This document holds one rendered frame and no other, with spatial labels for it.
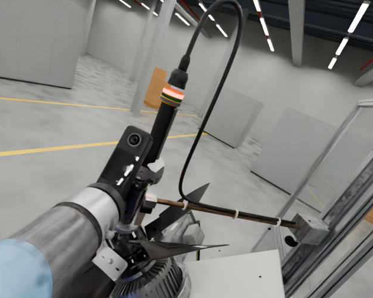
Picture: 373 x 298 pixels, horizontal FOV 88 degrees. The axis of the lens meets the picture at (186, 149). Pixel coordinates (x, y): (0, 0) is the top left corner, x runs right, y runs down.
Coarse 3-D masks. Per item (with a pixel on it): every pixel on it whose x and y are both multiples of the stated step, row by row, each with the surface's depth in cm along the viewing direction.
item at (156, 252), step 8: (136, 240) 54; (144, 240) 54; (144, 248) 42; (152, 248) 41; (160, 248) 41; (168, 248) 41; (176, 248) 41; (184, 248) 40; (192, 248) 40; (200, 248) 40; (152, 256) 37; (160, 256) 36; (168, 256) 36
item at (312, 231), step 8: (296, 216) 69; (304, 216) 68; (312, 216) 71; (296, 224) 68; (304, 224) 65; (312, 224) 65; (320, 224) 68; (296, 232) 67; (304, 232) 65; (312, 232) 64; (320, 232) 65; (328, 232) 66; (304, 240) 65; (312, 240) 66; (320, 240) 67
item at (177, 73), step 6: (186, 60) 36; (180, 66) 36; (186, 66) 37; (174, 72) 36; (180, 72) 36; (174, 78) 36; (180, 78) 36; (186, 78) 37; (174, 84) 37; (180, 84) 37; (132, 216) 48; (126, 222) 49
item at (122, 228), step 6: (144, 198) 49; (144, 204) 48; (150, 204) 48; (138, 210) 50; (144, 210) 48; (150, 210) 48; (138, 216) 49; (120, 222) 49; (132, 222) 50; (138, 222) 50; (120, 228) 47; (126, 228) 48; (132, 228) 49
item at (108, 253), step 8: (104, 248) 59; (96, 256) 56; (104, 256) 57; (112, 256) 58; (96, 264) 54; (104, 264) 55; (112, 264) 56; (120, 264) 57; (112, 272) 55; (120, 272) 55
